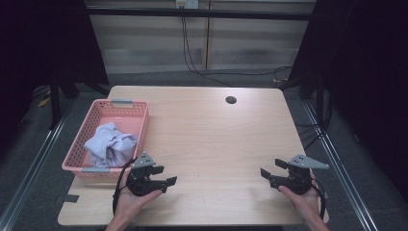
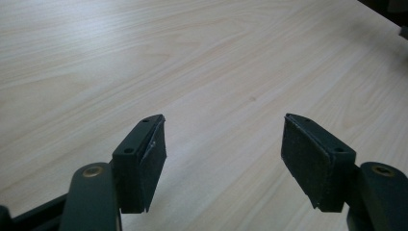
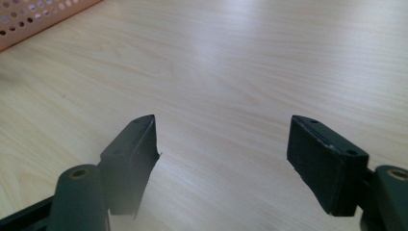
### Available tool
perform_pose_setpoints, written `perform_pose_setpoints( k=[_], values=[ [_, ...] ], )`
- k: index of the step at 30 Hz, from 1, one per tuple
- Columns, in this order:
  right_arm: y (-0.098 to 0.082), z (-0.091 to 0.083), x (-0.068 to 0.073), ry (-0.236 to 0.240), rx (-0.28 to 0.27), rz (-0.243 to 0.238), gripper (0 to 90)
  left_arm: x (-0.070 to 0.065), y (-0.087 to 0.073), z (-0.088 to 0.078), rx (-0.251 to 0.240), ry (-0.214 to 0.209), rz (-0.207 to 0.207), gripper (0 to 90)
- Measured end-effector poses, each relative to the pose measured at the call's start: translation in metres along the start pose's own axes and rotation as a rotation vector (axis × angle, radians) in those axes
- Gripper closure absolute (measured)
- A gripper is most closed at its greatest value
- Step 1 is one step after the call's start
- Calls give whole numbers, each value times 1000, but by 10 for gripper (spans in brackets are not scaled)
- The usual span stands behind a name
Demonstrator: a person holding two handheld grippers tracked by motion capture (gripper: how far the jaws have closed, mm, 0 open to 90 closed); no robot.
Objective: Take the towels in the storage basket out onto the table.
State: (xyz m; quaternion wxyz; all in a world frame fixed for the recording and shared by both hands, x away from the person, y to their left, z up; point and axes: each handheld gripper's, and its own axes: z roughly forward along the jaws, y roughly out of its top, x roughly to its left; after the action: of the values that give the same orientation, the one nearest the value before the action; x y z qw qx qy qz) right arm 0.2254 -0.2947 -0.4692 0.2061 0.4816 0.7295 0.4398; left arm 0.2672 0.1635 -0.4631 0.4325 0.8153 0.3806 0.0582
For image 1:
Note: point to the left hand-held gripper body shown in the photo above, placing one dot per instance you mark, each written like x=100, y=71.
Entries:
x=139, y=184

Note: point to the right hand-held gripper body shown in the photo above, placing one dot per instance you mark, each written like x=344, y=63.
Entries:
x=298, y=179

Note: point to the lavender patterned towel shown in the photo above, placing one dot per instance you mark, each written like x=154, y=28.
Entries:
x=109, y=144

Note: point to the pink perforated plastic basket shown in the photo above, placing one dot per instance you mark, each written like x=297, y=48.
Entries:
x=106, y=110

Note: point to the person's left hand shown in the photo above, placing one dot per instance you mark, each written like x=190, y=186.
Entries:
x=131, y=205

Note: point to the person's right hand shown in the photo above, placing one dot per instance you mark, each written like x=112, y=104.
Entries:
x=306, y=203

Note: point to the black tape strip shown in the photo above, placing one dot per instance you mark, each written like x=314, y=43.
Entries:
x=70, y=198

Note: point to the black metal stand leg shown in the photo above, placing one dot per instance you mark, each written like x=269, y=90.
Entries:
x=319, y=99
x=55, y=99

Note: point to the dark round table grommet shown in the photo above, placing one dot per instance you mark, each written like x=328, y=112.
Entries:
x=231, y=99

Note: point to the yellow object on floor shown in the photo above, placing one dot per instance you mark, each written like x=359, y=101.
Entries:
x=44, y=102

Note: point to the black curtain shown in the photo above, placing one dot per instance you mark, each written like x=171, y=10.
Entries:
x=41, y=41
x=362, y=64

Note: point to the metal floor rail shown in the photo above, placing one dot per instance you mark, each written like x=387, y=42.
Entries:
x=340, y=163
x=30, y=163

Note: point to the black horizontal frame bar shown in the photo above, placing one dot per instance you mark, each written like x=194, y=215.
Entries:
x=198, y=13

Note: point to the white wall socket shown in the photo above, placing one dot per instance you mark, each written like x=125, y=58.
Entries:
x=187, y=3

